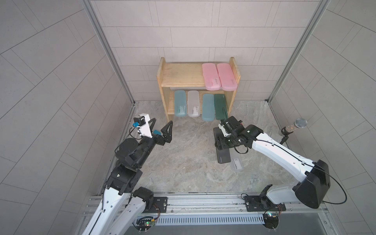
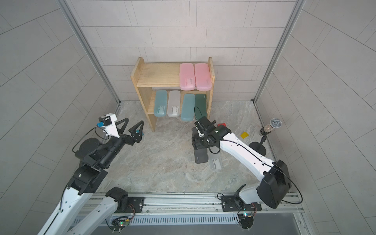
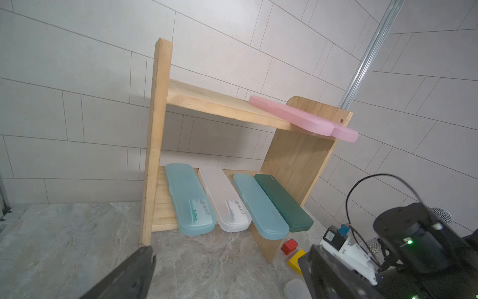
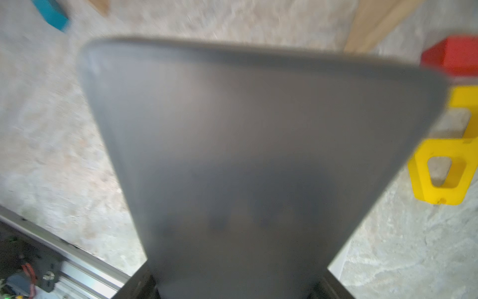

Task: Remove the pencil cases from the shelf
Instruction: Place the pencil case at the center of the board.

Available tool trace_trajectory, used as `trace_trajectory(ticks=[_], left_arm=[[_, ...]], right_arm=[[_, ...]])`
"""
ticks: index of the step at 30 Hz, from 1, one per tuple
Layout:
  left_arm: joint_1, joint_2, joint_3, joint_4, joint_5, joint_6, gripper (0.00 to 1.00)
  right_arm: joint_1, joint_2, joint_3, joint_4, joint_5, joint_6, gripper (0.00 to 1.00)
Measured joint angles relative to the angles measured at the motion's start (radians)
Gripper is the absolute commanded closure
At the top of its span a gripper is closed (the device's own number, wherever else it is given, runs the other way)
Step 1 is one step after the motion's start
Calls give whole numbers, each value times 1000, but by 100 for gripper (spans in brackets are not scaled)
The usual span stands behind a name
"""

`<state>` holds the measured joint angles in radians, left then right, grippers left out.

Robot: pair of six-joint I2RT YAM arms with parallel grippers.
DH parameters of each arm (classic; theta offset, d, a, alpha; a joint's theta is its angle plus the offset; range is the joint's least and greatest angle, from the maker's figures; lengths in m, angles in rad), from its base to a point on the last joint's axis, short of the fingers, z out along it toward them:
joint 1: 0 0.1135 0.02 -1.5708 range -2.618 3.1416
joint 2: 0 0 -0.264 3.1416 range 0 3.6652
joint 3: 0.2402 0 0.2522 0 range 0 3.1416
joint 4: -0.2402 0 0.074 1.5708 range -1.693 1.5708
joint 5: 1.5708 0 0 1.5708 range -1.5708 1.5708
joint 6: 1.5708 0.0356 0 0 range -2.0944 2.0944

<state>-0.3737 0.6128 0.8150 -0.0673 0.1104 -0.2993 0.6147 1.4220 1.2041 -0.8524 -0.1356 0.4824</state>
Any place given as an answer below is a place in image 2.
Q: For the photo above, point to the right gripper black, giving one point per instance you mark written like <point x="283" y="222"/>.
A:
<point x="196" y="143"/>

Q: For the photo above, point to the light teal pencil case left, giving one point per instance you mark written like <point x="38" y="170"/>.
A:
<point x="160" y="107"/>

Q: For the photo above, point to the small yellow block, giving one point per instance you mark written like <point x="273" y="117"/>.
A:
<point x="244" y="135"/>

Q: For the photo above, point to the black pencil case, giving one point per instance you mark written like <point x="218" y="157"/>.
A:
<point x="200" y="156"/>

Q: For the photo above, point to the right circuit board with wires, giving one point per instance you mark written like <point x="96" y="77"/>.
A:
<point x="245" y="220"/>

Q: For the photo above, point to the light teal pencil case right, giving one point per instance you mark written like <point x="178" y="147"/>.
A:
<point x="188" y="107"/>

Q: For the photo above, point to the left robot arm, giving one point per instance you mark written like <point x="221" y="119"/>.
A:
<point x="95" y="158"/>

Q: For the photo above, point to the left circuit board with wires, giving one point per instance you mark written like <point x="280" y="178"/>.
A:
<point x="118" y="224"/>

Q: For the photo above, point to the clear white pencil case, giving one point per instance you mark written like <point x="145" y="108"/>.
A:
<point x="215" y="161"/>

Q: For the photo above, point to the dark green pencil case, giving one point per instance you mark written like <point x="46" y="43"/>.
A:
<point x="200" y="108"/>

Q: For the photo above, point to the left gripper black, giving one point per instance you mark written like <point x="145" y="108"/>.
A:
<point x="133" y="138"/>

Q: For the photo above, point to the circuit board with wires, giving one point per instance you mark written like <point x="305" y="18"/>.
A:
<point x="245" y="220"/>
<point x="118" y="224"/>

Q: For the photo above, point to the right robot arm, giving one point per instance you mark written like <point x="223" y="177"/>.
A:
<point x="273" y="177"/>

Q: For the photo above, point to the frosted white pencil case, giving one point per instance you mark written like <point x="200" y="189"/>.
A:
<point x="173" y="104"/>

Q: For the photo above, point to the silver microphone on stand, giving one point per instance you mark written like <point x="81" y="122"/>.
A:
<point x="275" y="123"/>

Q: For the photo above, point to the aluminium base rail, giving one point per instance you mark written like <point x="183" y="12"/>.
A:
<point x="183" y="209"/>

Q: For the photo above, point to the pink pencil case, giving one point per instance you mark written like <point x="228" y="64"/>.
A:
<point x="187" y="77"/>
<point x="203" y="77"/>

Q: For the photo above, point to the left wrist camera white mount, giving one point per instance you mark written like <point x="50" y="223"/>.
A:
<point x="107" y="123"/>

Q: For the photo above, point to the wooden two-tier shelf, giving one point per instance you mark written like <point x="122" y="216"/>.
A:
<point x="148" y="76"/>

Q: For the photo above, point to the light teal pencil case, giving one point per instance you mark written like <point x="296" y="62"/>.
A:
<point x="188" y="107"/>
<point x="160" y="107"/>

